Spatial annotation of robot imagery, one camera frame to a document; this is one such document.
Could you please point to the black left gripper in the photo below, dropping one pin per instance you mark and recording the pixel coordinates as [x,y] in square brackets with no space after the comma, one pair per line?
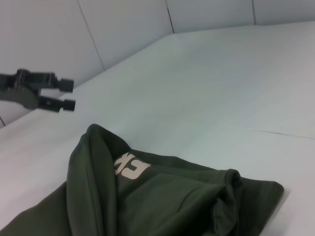
[19,93]

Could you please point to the dark green shirt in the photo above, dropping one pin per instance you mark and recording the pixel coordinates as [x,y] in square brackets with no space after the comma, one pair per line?
[147,196]

